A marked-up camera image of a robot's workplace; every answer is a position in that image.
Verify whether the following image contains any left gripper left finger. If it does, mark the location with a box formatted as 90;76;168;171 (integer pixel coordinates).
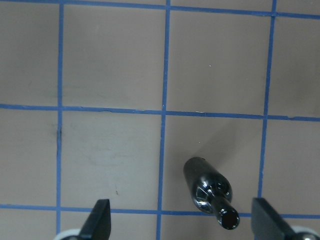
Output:
78;199;111;240

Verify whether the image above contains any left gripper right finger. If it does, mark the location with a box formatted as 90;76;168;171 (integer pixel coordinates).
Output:
251;197;295;240

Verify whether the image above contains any black wine bottle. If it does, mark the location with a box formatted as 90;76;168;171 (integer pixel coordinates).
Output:
183;157;240;230

